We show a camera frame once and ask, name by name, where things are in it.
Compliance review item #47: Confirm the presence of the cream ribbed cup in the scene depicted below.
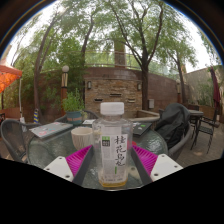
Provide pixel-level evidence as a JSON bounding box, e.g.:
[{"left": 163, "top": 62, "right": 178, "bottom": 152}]
[{"left": 70, "top": 126, "right": 95, "bottom": 151}]

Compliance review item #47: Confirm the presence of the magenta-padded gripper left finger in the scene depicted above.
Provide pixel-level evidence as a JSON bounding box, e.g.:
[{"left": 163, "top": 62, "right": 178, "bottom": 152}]
[{"left": 43, "top": 144, "right": 95, "bottom": 187}]

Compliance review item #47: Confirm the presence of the green plant in teal pot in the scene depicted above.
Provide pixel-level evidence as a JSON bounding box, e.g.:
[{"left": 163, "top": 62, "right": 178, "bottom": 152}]
[{"left": 62, "top": 88, "right": 86, "bottom": 126}]

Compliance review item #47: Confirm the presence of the dark laptop with stickers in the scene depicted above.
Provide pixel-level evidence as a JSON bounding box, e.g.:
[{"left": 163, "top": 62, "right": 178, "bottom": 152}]
[{"left": 132, "top": 121, "right": 154, "bottom": 137}]

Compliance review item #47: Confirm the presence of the clear white-capped drink bottle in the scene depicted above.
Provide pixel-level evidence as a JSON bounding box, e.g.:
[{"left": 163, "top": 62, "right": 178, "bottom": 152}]
[{"left": 92, "top": 101, "right": 134, "bottom": 188}]

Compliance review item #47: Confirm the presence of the dark-trunked tall tree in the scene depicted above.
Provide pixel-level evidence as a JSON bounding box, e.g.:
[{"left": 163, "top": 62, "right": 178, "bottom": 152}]
[{"left": 99, "top": 0, "right": 178, "bottom": 111}]

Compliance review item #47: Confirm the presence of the black backpack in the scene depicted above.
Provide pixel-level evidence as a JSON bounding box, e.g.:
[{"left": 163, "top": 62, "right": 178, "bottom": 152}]
[{"left": 154, "top": 102, "right": 192, "bottom": 149}]

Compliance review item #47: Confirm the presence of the globe lamp post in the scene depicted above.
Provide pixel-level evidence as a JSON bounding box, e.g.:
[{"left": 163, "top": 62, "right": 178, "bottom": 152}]
[{"left": 60, "top": 65, "right": 70, "bottom": 108}]

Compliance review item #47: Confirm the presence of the curved-trunk tall tree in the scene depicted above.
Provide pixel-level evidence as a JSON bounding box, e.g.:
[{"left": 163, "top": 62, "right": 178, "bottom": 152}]
[{"left": 13, "top": 13, "right": 88, "bottom": 121}]

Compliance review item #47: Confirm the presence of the closed maroon patio umbrella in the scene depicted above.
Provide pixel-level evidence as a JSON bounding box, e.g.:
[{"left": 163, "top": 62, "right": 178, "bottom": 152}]
[{"left": 209, "top": 65, "right": 222, "bottom": 111}]

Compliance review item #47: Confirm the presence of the orange canopy tent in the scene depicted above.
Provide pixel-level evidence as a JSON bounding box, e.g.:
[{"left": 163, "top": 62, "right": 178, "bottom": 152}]
[{"left": 0, "top": 64, "right": 24, "bottom": 94}]

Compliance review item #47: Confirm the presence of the round dark patio table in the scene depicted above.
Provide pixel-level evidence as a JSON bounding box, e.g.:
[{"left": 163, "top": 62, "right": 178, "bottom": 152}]
[{"left": 188, "top": 109, "right": 205, "bottom": 118}]

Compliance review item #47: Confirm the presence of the white printed booklet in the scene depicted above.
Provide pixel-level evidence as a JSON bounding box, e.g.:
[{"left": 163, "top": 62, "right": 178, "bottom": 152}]
[{"left": 81, "top": 119, "right": 97, "bottom": 126}]

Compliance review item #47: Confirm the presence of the silver laptop with stickers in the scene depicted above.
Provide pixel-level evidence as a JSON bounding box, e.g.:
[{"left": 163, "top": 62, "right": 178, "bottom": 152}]
[{"left": 29, "top": 121, "right": 74, "bottom": 139}]

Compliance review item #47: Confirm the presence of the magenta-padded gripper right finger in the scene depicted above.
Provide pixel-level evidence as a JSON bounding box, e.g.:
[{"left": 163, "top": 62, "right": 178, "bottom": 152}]
[{"left": 129, "top": 143, "right": 184, "bottom": 187}]

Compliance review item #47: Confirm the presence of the blue yellow striped post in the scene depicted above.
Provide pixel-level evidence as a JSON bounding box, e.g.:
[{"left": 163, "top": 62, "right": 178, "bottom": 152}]
[{"left": 32, "top": 108, "right": 40, "bottom": 124}]

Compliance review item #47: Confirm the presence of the slim leaning tree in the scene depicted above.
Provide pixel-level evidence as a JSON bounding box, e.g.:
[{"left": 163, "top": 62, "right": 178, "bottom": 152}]
[{"left": 159, "top": 19, "right": 201, "bottom": 106}]

